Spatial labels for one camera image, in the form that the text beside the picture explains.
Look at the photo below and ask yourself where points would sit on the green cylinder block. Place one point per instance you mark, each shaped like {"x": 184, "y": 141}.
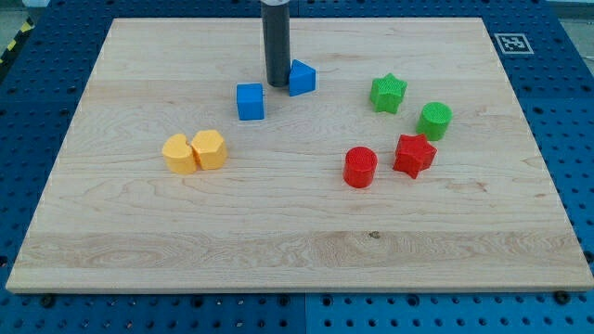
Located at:
{"x": 434, "y": 120}

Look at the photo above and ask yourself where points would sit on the blue cube block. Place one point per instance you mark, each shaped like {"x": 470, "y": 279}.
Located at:
{"x": 250, "y": 101}

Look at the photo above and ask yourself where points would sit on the yellow hexagon block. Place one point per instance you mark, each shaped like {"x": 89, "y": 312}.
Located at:
{"x": 210, "y": 149}

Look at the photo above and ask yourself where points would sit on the white fiducial marker tag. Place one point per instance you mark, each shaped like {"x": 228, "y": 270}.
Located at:
{"x": 513, "y": 44}

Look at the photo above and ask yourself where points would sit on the yellow black hazard tape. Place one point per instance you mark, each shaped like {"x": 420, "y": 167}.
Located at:
{"x": 18, "y": 41}

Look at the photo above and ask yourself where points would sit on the light wooden board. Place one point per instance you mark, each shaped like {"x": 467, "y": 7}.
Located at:
{"x": 278, "y": 216}

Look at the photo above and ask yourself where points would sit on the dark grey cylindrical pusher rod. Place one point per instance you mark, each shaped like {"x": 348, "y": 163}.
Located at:
{"x": 276, "y": 33}

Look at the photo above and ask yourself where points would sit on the red star block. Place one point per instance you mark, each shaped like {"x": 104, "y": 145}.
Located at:
{"x": 413, "y": 154}

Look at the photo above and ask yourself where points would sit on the red cylinder block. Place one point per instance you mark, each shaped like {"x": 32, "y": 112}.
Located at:
{"x": 359, "y": 167}

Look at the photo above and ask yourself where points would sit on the green star block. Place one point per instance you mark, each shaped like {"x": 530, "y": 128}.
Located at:
{"x": 387, "y": 93}

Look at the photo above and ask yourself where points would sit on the yellow heart block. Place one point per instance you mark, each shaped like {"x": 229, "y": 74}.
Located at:
{"x": 179, "y": 155}

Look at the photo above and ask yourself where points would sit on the blue triangle block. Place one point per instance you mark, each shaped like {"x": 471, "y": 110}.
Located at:
{"x": 302, "y": 78}

